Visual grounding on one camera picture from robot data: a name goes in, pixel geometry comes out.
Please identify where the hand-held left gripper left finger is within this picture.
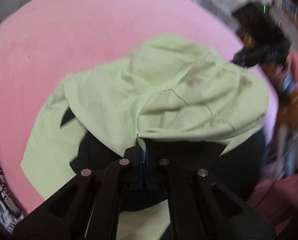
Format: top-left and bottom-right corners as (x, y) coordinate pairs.
(13, 146), (146, 240)

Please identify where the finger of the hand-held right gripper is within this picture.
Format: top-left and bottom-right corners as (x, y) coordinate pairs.
(231, 45), (260, 67)

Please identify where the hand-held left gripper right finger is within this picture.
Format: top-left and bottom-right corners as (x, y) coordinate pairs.
(145, 140), (277, 240)

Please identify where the green and black hooded jacket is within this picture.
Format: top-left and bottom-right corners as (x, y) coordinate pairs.
(20, 32), (269, 240)

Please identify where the pink bed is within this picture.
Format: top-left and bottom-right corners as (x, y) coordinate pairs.
(0, 0), (279, 215)

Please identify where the white wardrobe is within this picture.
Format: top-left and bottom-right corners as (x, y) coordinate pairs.
(0, 0), (72, 30)

